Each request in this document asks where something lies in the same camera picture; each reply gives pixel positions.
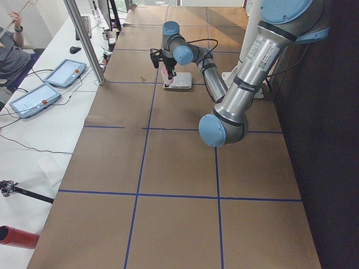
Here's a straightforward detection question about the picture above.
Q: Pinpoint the pink plastic cup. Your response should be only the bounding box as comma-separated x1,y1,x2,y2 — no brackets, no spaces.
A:
160,67,173,87

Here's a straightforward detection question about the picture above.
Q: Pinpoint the black keyboard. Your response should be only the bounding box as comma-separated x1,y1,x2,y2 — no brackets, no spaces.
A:
81,15,92,39

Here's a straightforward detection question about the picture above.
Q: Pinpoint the black tripod leg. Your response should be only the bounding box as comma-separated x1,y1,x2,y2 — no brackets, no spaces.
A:
1,180,54,204

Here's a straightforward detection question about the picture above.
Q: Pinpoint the black computer mouse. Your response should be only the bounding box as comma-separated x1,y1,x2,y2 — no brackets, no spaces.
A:
69,46,81,54

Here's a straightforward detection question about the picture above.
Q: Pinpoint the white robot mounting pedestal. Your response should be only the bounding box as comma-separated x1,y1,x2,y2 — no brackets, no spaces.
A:
224,0,262,87

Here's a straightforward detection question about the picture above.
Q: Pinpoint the red cylinder bottle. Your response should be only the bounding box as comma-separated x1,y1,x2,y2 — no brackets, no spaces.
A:
1,225,40,249

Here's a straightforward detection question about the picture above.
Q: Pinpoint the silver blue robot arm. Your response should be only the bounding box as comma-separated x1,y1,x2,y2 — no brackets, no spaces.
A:
151,1,332,147

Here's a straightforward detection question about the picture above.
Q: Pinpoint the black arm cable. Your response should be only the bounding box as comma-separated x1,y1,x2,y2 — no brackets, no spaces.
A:
185,38,219,68

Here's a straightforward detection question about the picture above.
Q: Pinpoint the seated person grey shirt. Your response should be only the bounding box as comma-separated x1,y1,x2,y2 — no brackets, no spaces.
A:
1,12,39,92

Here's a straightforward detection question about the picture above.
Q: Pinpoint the aluminium frame post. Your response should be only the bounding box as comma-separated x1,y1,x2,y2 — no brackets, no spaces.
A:
63,0,105,85

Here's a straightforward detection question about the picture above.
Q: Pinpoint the blue teach pendant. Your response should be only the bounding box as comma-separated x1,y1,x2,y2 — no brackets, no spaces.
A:
44,59,87,88
10,82,61,118

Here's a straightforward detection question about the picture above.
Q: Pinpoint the near blue teach pendant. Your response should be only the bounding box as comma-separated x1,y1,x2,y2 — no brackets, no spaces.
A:
10,82,61,118

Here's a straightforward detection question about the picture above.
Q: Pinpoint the silver digital kitchen scale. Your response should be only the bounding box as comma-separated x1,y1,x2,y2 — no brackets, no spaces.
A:
162,72,192,91

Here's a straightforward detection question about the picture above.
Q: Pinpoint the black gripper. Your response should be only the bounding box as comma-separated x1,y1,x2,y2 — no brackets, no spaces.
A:
163,56,177,79

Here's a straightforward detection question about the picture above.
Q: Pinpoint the far blue teach pendant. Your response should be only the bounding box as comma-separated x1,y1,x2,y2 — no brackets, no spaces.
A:
44,59,87,88

